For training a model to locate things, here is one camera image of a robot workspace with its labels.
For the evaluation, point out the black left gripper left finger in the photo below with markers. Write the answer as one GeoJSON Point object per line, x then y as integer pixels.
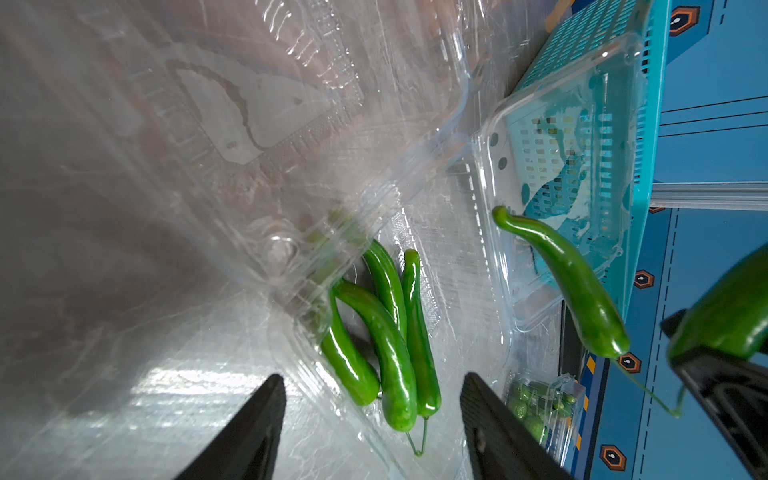
{"type": "Point", "coordinates": [247, 446]}

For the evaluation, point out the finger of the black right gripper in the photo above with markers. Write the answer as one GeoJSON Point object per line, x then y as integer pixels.
{"type": "Point", "coordinates": [732, 390]}

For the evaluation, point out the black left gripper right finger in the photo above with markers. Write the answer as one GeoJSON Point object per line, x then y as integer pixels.
{"type": "Point", "coordinates": [498, 444]}

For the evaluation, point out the small green pepper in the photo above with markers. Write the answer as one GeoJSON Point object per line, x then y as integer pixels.
{"type": "Point", "coordinates": [398, 378]}
{"type": "Point", "coordinates": [429, 397]}
{"type": "Point", "coordinates": [731, 317]}
{"type": "Point", "coordinates": [356, 374]}
{"type": "Point", "coordinates": [595, 316]}

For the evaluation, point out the clear pepper container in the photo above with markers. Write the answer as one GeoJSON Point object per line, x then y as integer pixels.
{"type": "Point", "coordinates": [551, 411]}
{"type": "Point", "coordinates": [181, 181]}

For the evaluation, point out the teal plastic mesh basket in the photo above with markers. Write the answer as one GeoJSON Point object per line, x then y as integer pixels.
{"type": "Point", "coordinates": [588, 152]}

